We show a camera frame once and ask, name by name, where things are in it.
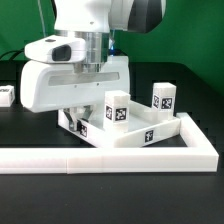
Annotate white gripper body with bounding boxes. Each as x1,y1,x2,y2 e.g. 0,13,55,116
20,56,130,113

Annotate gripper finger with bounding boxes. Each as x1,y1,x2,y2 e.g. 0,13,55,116
63,108,78,131
77,105,96,131

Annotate white L-shaped obstacle fence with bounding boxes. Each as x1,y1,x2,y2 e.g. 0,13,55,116
0,113,219,174

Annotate black cables at base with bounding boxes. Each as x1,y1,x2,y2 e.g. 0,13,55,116
0,48,26,62

